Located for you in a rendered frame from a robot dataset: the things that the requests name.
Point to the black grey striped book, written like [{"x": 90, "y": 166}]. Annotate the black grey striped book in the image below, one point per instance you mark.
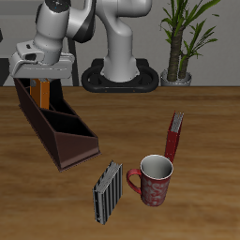
[{"x": 111, "y": 193}]

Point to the orange book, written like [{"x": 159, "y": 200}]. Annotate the orange book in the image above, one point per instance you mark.
[{"x": 43, "y": 93}]

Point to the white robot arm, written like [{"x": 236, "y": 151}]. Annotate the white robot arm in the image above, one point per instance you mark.
[{"x": 118, "y": 47}]

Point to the red book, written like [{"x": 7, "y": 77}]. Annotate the red book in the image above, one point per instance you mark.
[{"x": 172, "y": 143}]

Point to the red patterned mug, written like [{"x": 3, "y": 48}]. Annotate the red patterned mug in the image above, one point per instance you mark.
[{"x": 154, "y": 187}]

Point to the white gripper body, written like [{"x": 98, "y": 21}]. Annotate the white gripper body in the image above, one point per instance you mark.
[{"x": 47, "y": 70}]

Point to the flat black base plate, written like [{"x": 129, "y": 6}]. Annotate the flat black base plate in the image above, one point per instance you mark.
[{"x": 93, "y": 84}]

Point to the green pot plant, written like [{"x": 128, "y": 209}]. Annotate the green pot plant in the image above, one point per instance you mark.
[{"x": 175, "y": 47}]

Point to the dark brown desk caddy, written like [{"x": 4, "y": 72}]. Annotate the dark brown desk caddy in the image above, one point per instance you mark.
[{"x": 68, "y": 143}]

